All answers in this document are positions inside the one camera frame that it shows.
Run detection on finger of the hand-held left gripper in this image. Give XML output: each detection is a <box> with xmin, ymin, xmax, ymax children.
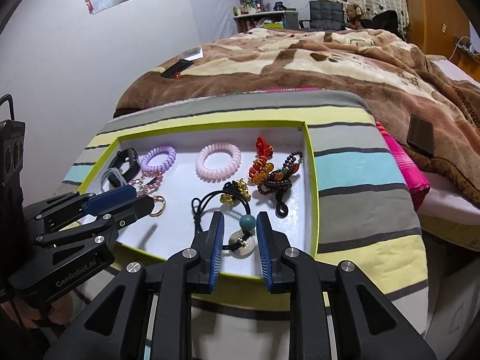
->
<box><xmin>24</xmin><ymin>185</ymin><xmax>137</xmax><ymax>230</ymax></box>
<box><xmin>33</xmin><ymin>194</ymin><xmax>155</xmax><ymax>251</ymax></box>

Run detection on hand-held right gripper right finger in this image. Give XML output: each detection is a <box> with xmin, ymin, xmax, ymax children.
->
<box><xmin>255</xmin><ymin>212</ymin><xmax>437</xmax><ymax>360</ymax></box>

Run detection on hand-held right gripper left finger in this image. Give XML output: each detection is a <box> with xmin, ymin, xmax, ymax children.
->
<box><xmin>43</xmin><ymin>212</ymin><xmax>226</xmax><ymax>360</ymax></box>

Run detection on grey blue hair tie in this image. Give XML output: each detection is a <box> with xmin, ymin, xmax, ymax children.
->
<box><xmin>101</xmin><ymin>168</ymin><xmax>128</xmax><ymax>192</ymax></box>

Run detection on gold ring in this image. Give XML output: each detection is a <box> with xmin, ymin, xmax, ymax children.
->
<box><xmin>149</xmin><ymin>195</ymin><xmax>167</xmax><ymax>217</ymax></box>

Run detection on black hair tie teal bead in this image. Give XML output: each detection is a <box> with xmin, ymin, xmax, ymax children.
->
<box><xmin>190</xmin><ymin>189</ymin><xmax>259</xmax><ymax>259</ymax></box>

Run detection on pink bead bracelet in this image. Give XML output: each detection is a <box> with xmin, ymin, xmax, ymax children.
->
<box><xmin>129</xmin><ymin>169</ymin><xmax>166</xmax><ymax>196</ymax></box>

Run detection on green cardboard box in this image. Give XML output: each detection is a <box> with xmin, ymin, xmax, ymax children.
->
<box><xmin>77</xmin><ymin>120</ymin><xmax>320</xmax><ymax>280</ymax></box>

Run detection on black smart band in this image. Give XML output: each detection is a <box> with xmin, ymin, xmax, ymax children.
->
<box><xmin>109</xmin><ymin>147</ymin><xmax>140</xmax><ymax>175</ymax></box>

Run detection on black hair tie gold bells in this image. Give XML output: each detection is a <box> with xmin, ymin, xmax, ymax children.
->
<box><xmin>220</xmin><ymin>179</ymin><xmax>252</xmax><ymax>207</ymax></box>

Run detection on brown bead bracelet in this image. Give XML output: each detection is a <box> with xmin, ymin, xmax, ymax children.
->
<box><xmin>255</xmin><ymin>150</ymin><xmax>304</xmax><ymax>218</ymax></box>

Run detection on red knot bead charm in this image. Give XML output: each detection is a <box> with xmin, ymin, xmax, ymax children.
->
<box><xmin>248</xmin><ymin>137</ymin><xmax>280</xmax><ymax>187</ymax></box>

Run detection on person's left hand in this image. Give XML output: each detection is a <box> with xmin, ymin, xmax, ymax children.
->
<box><xmin>0</xmin><ymin>292</ymin><xmax>72</xmax><ymax>331</ymax></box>

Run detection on striped quilt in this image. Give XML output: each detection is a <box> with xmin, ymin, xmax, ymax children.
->
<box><xmin>60</xmin><ymin>89</ymin><xmax>430</xmax><ymax>308</ymax></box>

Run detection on black phone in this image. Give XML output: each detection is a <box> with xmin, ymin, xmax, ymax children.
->
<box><xmin>160</xmin><ymin>59</ymin><xmax>194</xmax><ymax>79</ymax></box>

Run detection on white flat box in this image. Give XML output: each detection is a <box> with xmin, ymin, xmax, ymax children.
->
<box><xmin>180</xmin><ymin>47</ymin><xmax>205</xmax><ymax>62</ymax></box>

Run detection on pink striped cloth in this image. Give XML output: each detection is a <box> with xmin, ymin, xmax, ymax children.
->
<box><xmin>377</xmin><ymin>122</ymin><xmax>430</xmax><ymax>212</ymax></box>

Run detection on dark rectangular phone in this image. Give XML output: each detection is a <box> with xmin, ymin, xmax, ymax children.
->
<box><xmin>407</xmin><ymin>114</ymin><xmax>436</xmax><ymax>155</ymax></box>

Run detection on brown patterned blanket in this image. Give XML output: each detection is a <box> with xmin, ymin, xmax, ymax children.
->
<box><xmin>112</xmin><ymin>26</ymin><xmax>480</xmax><ymax>209</ymax></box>

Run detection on white desk shelf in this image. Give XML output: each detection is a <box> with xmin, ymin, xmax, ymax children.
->
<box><xmin>232</xmin><ymin>10</ymin><xmax>299</xmax><ymax>32</ymax></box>

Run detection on group of bottles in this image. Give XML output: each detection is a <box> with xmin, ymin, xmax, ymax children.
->
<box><xmin>234</xmin><ymin>0</ymin><xmax>271</xmax><ymax>17</ymax></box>

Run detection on black office chair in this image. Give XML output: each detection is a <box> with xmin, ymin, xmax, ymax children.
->
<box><xmin>300</xmin><ymin>1</ymin><xmax>346</xmax><ymax>31</ymax></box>

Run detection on brown teddy bear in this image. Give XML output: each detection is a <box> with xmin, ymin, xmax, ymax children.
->
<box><xmin>345</xmin><ymin>3</ymin><xmax>364</xmax><ymax>29</ymax></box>

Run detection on dark cloth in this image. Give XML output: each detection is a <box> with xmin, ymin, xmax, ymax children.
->
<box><xmin>362</xmin><ymin>9</ymin><xmax>400</xmax><ymax>31</ymax></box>

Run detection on wooden wardrobe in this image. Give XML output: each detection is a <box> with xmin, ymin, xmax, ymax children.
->
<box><xmin>399</xmin><ymin>0</ymin><xmax>471</xmax><ymax>57</ymax></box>

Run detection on purple spiral hair tie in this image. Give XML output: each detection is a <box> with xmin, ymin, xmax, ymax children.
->
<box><xmin>140</xmin><ymin>145</ymin><xmax>177</xmax><ymax>172</ymax></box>

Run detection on pink spiral hair tie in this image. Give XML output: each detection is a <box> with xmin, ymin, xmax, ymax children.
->
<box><xmin>196</xmin><ymin>142</ymin><xmax>242</xmax><ymax>181</ymax></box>

